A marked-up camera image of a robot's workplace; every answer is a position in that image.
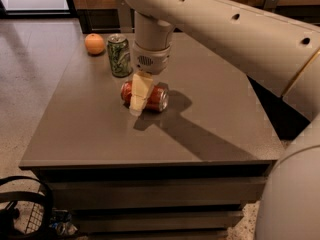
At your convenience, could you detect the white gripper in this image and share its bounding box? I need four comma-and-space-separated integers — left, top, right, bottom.
129, 42, 171, 116

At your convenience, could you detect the red coke can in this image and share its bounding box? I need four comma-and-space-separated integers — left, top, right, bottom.
121, 80, 169, 112

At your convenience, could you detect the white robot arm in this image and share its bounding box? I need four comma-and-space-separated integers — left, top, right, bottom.
125, 0, 320, 240

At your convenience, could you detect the green soda can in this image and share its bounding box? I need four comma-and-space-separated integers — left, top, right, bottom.
107, 33, 132, 78

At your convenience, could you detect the orange fruit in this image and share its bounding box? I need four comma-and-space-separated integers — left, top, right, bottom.
85, 33, 105, 55

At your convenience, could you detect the grey drawer cabinet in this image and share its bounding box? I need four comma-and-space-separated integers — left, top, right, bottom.
21, 33, 283, 240

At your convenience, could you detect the crumpled plastic wrapper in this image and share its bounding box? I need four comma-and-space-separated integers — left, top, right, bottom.
50, 210, 78, 236

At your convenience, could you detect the left metal bracket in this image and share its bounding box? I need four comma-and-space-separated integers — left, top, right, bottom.
116, 0, 133, 33

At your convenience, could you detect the metal bracket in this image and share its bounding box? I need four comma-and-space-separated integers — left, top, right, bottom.
262, 0, 280, 11
116, 0, 133, 33

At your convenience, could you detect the black bag strap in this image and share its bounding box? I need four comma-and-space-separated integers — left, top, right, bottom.
0, 175, 54, 240

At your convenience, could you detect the right metal bracket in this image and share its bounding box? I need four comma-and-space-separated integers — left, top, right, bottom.
262, 0, 280, 11

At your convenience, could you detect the wire basket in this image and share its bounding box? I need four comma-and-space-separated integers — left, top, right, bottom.
25, 203, 44, 234

